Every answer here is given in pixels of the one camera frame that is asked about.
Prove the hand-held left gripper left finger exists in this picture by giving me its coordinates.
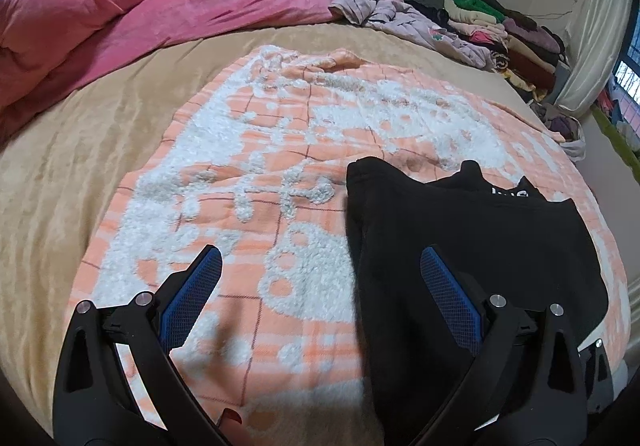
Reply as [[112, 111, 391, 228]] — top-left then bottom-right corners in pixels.
[[52, 245, 231, 446]]

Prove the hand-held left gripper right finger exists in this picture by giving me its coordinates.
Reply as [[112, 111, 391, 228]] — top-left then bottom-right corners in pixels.
[[405, 247, 586, 446]]

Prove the black printed sweatshirt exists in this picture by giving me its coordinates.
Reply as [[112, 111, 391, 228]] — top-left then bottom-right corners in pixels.
[[345, 156, 608, 446]]

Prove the white bag of clothes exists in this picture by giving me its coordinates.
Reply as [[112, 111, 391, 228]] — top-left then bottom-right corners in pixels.
[[530, 101, 587, 162]]

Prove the pile of folded clothes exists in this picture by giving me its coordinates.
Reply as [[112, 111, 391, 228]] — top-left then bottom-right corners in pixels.
[[405, 0, 568, 102]]

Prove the person's left hand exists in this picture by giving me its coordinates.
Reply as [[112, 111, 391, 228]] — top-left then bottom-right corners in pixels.
[[216, 408, 258, 446]]

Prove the orange white printed blanket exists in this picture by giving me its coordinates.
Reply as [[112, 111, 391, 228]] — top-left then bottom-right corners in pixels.
[[67, 46, 631, 446]]

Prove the green cloth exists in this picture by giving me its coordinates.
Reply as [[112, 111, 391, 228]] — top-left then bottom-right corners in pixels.
[[590, 106, 640, 173]]

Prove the lilac striped garment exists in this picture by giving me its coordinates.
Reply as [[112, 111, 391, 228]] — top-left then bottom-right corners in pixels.
[[330, 0, 493, 72]]

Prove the window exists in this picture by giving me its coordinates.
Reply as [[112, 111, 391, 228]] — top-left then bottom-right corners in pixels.
[[607, 33, 640, 119]]

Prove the pink quilt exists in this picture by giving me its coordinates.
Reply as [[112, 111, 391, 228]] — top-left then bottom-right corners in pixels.
[[0, 0, 361, 142]]

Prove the white curtain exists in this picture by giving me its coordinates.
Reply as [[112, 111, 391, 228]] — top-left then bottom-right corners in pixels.
[[555, 0, 636, 117]]

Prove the thin black cable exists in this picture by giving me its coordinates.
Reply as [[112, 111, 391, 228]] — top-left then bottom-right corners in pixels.
[[537, 8, 577, 23]]

